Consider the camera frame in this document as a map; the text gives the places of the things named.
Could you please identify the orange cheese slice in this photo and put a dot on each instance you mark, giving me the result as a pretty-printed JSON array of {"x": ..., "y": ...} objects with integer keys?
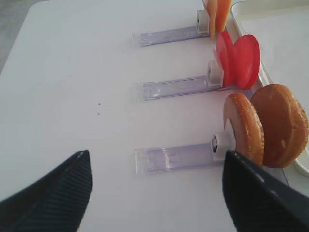
[
  {"x": 222, "y": 14},
  {"x": 211, "y": 8}
]

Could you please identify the clear rail holder cheese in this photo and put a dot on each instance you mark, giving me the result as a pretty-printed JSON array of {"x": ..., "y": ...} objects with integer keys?
[{"x": 200, "y": 30}]

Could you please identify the orange cheese slice outer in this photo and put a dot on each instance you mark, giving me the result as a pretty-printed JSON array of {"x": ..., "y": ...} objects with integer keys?
[{"x": 211, "y": 8}]

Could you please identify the clear rail holder tomato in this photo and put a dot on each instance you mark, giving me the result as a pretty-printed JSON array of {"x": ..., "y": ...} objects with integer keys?
[{"x": 213, "y": 81}]

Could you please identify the red tomato slice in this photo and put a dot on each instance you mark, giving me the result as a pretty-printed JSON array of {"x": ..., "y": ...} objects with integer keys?
[
  {"x": 224, "y": 56},
  {"x": 247, "y": 61}
]

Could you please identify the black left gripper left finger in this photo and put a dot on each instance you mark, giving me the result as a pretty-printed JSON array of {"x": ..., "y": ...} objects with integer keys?
[{"x": 54, "y": 203}]

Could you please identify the clear rail holder left bread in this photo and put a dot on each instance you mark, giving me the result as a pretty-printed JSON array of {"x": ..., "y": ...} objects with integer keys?
[{"x": 158, "y": 160}]

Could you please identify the red tomato slice outer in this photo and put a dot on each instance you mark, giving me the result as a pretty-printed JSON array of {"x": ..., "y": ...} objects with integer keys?
[{"x": 224, "y": 56}]

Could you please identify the cream rectangular tray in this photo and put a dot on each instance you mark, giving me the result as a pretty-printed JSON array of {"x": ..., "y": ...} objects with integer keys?
[{"x": 282, "y": 30}]

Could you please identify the orange cheese slice inner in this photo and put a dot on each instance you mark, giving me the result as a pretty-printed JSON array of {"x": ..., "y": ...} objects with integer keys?
[{"x": 222, "y": 14}]

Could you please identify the bun slice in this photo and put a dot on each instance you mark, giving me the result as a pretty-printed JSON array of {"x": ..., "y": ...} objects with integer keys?
[
  {"x": 246, "y": 125},
  {"x": 285, "y": 124}
]

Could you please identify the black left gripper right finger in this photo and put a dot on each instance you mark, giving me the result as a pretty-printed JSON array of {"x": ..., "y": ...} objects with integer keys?
[{"x": 258, "y": 202}]

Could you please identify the red tomato slice inner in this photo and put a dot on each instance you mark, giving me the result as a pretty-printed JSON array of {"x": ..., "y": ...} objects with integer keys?
[{"x": 247, "y": 61}]

